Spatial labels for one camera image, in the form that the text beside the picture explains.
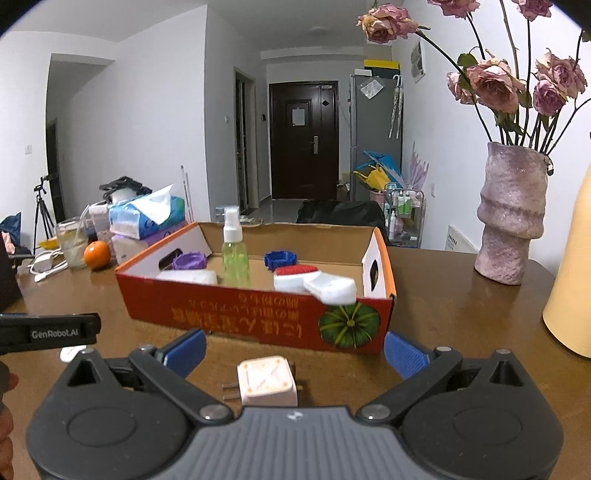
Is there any person's left hand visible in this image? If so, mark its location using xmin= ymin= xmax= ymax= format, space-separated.
xmin=0 ymin=360 xmax=20 ymax=480

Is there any blue folded plastic item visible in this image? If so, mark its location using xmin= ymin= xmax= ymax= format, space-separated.
xmin=362 ymin=150 xmax=403 ymax=182

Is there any pink textured vase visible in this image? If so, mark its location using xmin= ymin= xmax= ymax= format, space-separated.
xmin=475 ymin=141 xmax=554 ymax=285

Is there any orange cardboard box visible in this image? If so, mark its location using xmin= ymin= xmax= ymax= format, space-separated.
xmin=115 ymin=222 xmax=397 ymax=355

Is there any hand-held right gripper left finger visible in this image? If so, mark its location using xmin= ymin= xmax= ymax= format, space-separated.
xmin=65 ymin=329 xmax=234 ymax=426

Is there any white charger with cables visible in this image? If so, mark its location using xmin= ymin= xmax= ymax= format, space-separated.
xmin=30 ymin=249 xmax=71 ymax=282

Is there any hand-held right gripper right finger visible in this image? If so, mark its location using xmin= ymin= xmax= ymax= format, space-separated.
xmin=355 ymin=330 xmax=527 ymax=425

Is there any purple feathery decoration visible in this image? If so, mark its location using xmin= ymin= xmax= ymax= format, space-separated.
xmin=406 ymin=141 xmax=430 ymax=190

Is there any pale yellow container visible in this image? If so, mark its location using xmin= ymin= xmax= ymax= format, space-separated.
xmin=542 ymin=165 xmax=591 ymax=359

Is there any black bag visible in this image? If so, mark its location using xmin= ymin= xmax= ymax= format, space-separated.
xmin=296 ymin=199 xmax=387 ymax=227

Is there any wire cart with bottles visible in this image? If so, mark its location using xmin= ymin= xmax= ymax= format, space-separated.
xmin=383 ymin=184 xmax=425 ymax=248

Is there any folded white umbrella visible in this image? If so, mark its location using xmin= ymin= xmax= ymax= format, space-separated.
xmin=389 ymin=76 xmax=405 ymax=139

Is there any dark wooden entrance door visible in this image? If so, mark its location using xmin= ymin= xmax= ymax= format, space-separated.
xmin=269 ymin=82 xmax=338 ymax=200

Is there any black device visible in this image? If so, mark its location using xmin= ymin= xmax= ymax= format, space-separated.
xmin=99 ymin=176 xmax=153 ymax=197

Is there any purple tissue pack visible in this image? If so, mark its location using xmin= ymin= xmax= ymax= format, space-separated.
xmin=112 ymin=222 xmax=190 ymax=265

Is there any clear drinking straw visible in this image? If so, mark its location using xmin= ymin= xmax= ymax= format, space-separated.
xmin=75 ymin=205 xmax=92 ymax=241

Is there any green spray bottle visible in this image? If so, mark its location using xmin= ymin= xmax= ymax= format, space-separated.
xmin=222 ymin=206 xmax=251 ymax=289

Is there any white wall panel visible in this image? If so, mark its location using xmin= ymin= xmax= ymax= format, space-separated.
xmin=411 ymin=41 xmax=426 ymax=84

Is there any white plug adapter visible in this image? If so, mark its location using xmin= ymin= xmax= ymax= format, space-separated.
xmin=223 ymin=356 xmax=304 ymax=408

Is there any interior door frame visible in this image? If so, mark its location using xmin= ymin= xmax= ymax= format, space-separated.
xmin=234 ymin=67 xmax=257 ymax=216

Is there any red white lint brush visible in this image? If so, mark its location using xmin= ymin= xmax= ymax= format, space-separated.
xmin=273 ymin=264 xmax=359 ymax=306

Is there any dried pink rose bouquet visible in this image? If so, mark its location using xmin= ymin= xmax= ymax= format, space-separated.
xmin=356 ymin=0 xmax=591 ymax=155

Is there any blue tissue pack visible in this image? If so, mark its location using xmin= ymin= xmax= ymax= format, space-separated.
xmin=109 ymin=184 xmax=186 ymax=241

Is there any orange fruit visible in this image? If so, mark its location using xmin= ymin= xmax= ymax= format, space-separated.
xmin=83 ymin=240 xmax=112 ymax=271

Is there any clear plastic food container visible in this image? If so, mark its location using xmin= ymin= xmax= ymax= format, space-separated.
xmin=88 ymin=203 xmax=114 ymax=243

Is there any grey refrigerator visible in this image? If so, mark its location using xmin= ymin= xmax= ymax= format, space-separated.
xmin=349 ymin=74 xmax=403 ymax=202

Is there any black camera tripod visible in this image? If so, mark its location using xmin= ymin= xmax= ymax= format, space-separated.
xmin=32 ymin=175 xmax=59 ymax=254

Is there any white mop stick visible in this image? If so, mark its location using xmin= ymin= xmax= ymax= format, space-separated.
xmin=181 ymin=165 xmax=193 ymax=217

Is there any clear glass cup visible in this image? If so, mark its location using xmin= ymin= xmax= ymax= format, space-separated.
xmin=55 ymin=217 xmax=90 ymax=270

